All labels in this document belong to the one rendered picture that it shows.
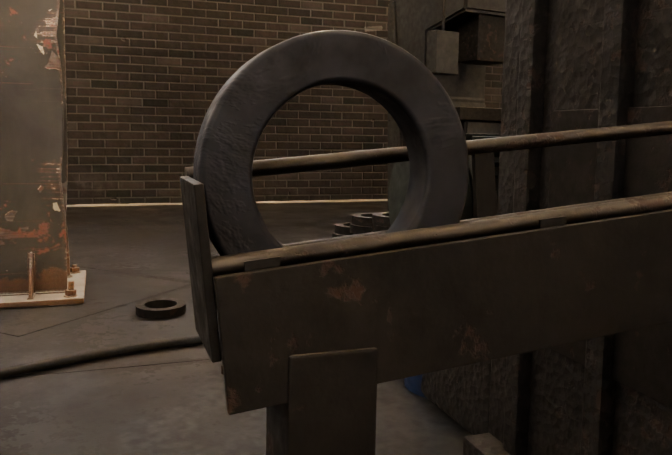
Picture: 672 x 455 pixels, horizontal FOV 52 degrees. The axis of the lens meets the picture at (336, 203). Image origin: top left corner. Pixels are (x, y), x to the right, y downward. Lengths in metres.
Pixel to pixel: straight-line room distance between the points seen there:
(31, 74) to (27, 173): 0.39
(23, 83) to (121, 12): 3.70
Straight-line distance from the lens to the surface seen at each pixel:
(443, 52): 5.03
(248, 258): 0.42
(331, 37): 0.45
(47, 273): 3.00
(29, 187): 2.96
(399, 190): 2.02
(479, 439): 1.50
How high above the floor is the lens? 0.68
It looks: 6 degrees down
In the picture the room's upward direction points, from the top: 1 degrees clockwise
